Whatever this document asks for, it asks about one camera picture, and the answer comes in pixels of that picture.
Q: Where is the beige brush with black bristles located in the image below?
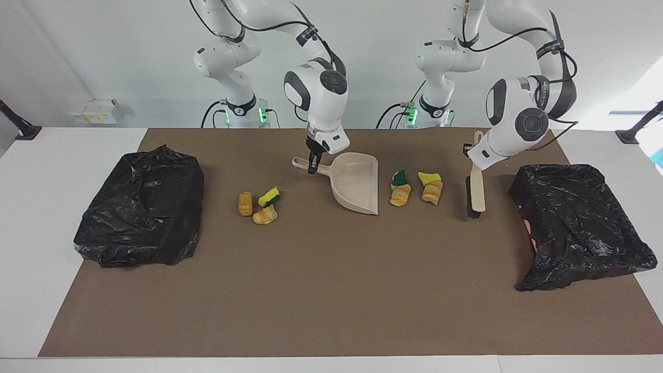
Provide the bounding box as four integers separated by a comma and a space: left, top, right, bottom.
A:
466, 131, 487, 220

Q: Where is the beige plastic dustpan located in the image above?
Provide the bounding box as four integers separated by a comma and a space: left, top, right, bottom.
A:
292, 152, 379, 216

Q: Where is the toy croissant pastry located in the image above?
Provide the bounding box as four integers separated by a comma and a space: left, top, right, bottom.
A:
389, 184, 412, 208
252, 204, 279, 225
421, 181, 444, 206

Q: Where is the black bag-lined pink bin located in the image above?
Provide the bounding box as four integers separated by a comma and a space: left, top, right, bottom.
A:
509, 164, 658, 292

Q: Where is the black bag-lined trash bin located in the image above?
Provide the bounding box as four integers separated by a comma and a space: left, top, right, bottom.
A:
74, 145, 205, 268

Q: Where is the brown table mat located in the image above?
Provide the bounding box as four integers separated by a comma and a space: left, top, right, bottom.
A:
38, 128, 663, 358

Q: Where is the black left base cable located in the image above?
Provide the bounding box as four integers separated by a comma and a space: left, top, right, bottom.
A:
376, 80, 426, 129

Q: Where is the black base cable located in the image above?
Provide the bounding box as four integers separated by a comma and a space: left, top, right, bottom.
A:
200, 101, 229, 128
376, 80, 426, 129

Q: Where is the black right base cable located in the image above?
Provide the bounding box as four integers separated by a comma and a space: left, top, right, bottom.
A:
200, 101, 229, 128

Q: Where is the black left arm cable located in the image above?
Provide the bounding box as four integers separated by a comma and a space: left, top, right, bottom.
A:
461, 0, 579, 152

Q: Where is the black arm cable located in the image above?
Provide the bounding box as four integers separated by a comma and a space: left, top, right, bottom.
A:
461, 0, 579, 152
189, 0, 347, 78

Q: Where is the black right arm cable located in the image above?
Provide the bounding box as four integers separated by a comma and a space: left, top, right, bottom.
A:
189, 0, 347, 78

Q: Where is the black camera stand clamp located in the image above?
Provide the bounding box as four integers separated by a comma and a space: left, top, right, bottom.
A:
615, 101, 663, 145
0, 99, 42, 141

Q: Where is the white wall power box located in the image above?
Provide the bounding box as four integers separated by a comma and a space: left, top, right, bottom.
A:
68, 99, 119, 125

